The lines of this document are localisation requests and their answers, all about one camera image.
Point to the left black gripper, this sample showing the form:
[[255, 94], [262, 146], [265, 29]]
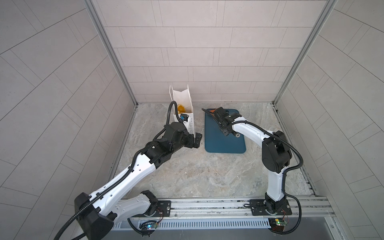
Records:
[[189, 144]]

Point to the left circuit board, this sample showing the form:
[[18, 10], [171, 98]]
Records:
[[149, 225]]

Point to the white paper bag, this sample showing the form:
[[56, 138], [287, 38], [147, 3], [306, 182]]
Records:
[[184, 99]]

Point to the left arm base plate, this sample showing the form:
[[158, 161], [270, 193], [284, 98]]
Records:
[[160, 209]]

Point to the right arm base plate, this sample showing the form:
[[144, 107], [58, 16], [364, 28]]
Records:
[[270, 208]]

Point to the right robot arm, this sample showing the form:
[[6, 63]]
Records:
[[278, 156]]

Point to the circuit board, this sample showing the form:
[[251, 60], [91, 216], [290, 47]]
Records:
[[278, 225], [149, 225]]

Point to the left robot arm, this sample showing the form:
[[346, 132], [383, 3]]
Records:
[[97, 212]]

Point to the small striped bun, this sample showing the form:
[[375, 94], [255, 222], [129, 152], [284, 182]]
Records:
[[181, 109]]

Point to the blue rectangular tray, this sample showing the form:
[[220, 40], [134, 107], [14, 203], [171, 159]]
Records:
[[217, 142]]

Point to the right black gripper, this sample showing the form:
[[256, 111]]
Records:
[[223, 131]]

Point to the right circuit board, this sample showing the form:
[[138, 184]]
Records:
[[278, 225]]

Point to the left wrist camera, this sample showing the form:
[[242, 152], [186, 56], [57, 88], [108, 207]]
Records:
[[186, 118]]

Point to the aluminium rail frame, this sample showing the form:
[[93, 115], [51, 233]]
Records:
[[235, 213]]

